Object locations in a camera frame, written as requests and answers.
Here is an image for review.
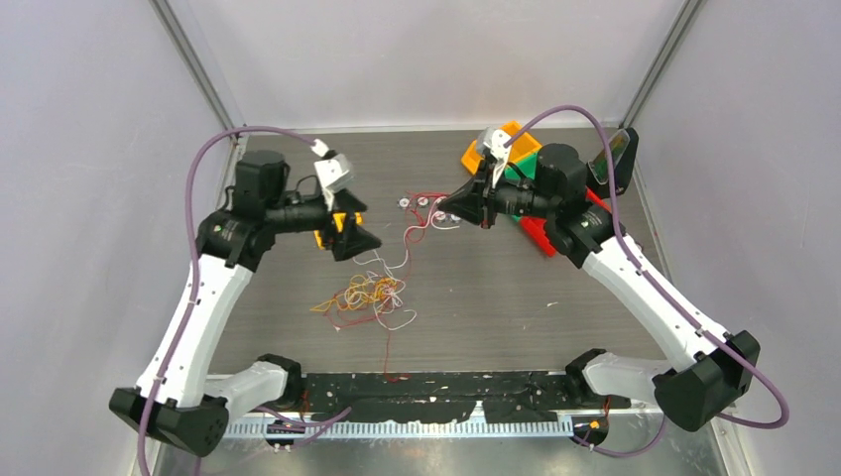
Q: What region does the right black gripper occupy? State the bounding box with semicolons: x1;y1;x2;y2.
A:
439;160;557;230

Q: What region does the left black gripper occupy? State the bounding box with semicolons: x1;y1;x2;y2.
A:
269;185;383;259

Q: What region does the yellow wire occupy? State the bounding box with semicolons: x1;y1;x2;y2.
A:
309;272;402;314

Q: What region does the red wire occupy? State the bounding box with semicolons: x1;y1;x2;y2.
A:
321;193;448;384

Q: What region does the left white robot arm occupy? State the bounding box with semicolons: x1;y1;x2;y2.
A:
109;150;382;457

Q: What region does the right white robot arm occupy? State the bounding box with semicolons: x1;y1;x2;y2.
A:
438;144;761;431

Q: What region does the yellow triangular plastic stand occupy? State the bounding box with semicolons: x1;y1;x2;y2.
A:
313;211;364;251

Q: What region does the green plastic bin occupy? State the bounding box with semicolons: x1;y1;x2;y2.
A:
503;145;541;183

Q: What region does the red plastic bin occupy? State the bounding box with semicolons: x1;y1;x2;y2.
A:
515;187;611;258

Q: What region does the orange plastic bin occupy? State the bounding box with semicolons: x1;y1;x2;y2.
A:
460;120;544;178

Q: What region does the black stand with green display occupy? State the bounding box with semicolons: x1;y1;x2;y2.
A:
587;128;640;199

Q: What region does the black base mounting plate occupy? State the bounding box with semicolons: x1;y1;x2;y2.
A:
263;370;631;423

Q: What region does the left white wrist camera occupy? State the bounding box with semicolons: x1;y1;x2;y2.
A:
313;154;355;193

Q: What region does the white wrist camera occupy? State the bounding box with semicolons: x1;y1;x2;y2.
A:
313;154;355;193
474;127;511;174

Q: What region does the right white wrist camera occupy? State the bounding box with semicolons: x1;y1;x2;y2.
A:
474;127;511;174

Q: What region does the white perforated cable duct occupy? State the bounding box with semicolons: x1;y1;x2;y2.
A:
224;416;573;440

